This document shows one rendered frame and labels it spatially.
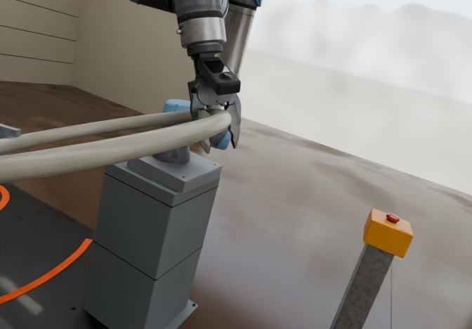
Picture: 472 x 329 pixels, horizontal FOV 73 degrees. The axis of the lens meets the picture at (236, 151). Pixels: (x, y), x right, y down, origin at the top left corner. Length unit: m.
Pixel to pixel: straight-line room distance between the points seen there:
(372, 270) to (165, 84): 5.70
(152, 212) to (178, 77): 4.95
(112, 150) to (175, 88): 5.90
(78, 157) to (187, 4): 0.37
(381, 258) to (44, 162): 0.96
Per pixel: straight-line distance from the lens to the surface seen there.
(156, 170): 1.42
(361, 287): 1.17
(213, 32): 0.64
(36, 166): 0.39
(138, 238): 1.54
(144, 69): 6.77
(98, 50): 7.71
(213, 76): 0.58
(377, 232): 1.07
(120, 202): 1.55
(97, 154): 0.38
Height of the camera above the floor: 1.41
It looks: 15 degrees down
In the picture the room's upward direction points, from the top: 15 degrees clockwise
